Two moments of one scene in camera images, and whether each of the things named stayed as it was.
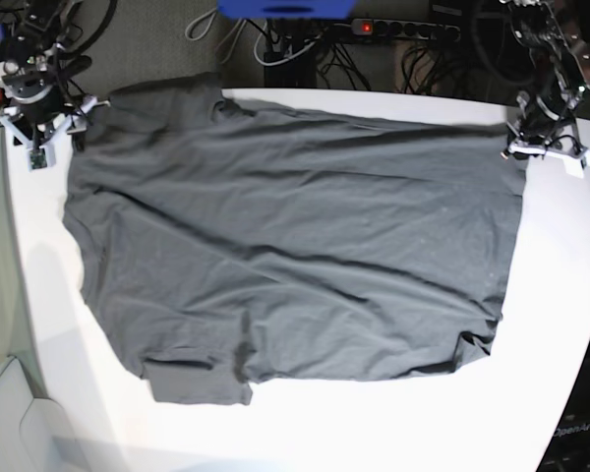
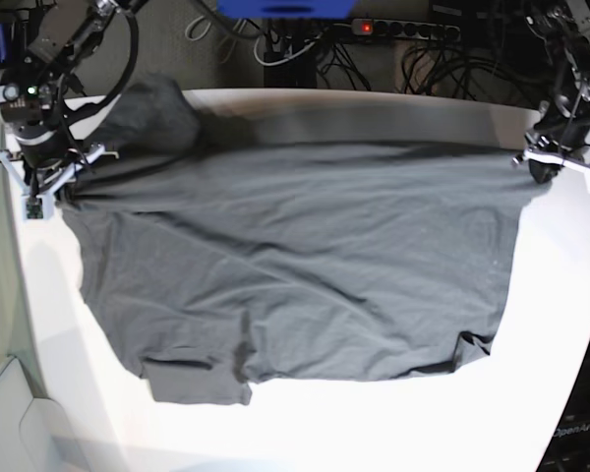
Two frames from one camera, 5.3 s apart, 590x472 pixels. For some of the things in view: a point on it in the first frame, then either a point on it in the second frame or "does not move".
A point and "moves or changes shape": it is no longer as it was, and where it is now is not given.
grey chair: (21, 433) does not move
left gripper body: (33, 117) → (42, 159)
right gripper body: (534, 121) → (561, 139)
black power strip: (433, 31) does not move
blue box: (286, 9) does not move
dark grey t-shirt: (225, 241) moves or changes shape
